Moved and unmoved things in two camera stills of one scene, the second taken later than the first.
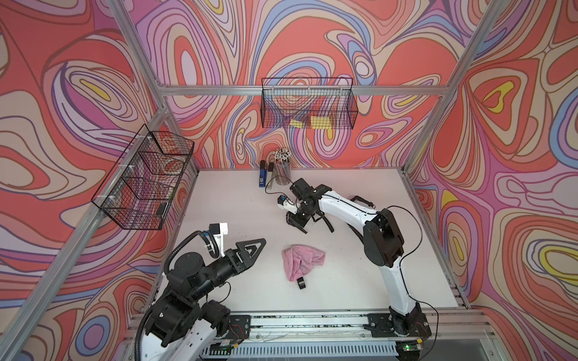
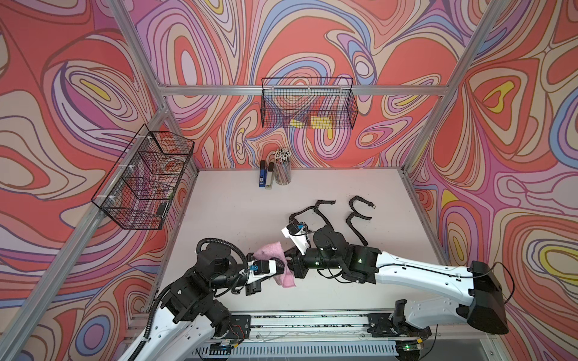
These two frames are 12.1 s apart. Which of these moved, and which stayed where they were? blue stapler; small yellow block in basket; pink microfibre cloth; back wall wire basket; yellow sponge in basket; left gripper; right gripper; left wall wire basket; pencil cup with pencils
Moved: right gripper; left gripper; pink microfibre cloth
Stayed: left wall wire basket; pencil cup with pencils; small yellow block in basket; back wall wire basket; blue stapler; yellow sponge in basket
